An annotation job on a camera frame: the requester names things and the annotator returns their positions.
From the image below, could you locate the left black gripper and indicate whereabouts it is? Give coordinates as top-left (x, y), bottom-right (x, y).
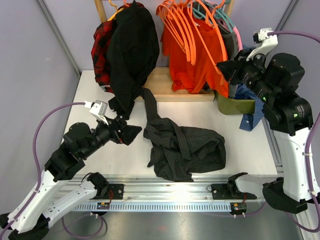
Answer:
top-left (81, 113), bottom-right (143, 159)

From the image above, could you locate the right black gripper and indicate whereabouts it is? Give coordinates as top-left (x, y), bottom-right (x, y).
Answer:
top-left (217, 48), bottom-right (274, 103)

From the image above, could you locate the dark grey striped shirt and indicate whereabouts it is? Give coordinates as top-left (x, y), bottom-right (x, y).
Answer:
top-left (140, 87), bottom-right (227, 182)

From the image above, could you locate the blue checked shirt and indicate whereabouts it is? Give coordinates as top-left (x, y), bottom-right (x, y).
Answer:
top-left (235, 84), bottom-right (264, 132)

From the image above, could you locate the orange hanger of blue shirt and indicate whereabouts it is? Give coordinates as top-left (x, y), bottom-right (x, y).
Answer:
top-left (156, 0), bottom-right (185, 53)

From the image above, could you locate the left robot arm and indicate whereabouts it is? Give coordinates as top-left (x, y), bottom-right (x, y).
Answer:
top-left (0, 118), bottom-right (142, 240)

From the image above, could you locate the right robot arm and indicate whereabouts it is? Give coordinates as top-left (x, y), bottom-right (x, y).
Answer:
top-left (216, 50), bottom-right (320, 214)

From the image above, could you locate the grey t-shirt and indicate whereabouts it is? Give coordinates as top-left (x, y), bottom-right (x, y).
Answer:
top-left (214, 16), bottom-right (239, 60)

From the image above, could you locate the pink hanger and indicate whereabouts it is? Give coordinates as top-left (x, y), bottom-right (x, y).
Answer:
top-left (214, 8), bottom-right (243, 51)

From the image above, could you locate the orange t-shirt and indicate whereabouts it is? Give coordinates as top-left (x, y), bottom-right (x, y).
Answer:
top-left (161, 18), bottom-right (229, 97)

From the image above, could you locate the teal hanger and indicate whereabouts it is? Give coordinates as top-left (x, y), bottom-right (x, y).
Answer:
top-left (192, 0), bottom-right (235, 33)

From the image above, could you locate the empty orange hanger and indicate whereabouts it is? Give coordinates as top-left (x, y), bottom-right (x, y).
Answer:
top-left (171, 0), bottom-right (197, 66)
top-left (161, 0), bottom-right (196, 65)

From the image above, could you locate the red black plaid shirt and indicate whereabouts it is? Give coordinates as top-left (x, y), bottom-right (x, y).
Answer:
top-left (91, 19), bottom-right (117, 93)

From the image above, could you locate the yellow hanger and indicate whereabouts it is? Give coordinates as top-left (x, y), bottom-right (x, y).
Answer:
top-left (108, 0), bottom-right (125, 21)

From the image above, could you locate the green laundry basket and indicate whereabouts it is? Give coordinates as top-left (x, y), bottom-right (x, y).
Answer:
top-left (214, 92), bottom-right (255, 115)

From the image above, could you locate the wooden clothes rack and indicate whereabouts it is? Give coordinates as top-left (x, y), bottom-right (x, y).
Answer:
top-left (94, 0), bottom-right (235, 102)

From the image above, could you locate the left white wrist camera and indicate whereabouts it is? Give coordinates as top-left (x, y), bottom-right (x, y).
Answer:
top-left (84, 100), bottom-right (109, 125)

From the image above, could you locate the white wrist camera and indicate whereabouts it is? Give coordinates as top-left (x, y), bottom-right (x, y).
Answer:
top-left (246, 28), bottom-right (278, 62)
top-left (84, 100), bottom-right (109, 125)

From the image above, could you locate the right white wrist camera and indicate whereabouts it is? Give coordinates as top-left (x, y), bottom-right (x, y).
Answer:
top-left (246, 28), bottom-right (278, 62)

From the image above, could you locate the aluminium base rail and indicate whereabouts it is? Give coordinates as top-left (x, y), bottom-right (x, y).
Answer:
top-left (54, 112), bottom-right (288, 213)

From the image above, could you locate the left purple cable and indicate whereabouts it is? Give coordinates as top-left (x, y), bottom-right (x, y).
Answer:
top-left (0, 101), bottom-right (87, 240)

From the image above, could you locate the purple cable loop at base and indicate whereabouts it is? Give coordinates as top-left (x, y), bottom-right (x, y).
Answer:
top-left (61, 212), bottom-right (109, 238)

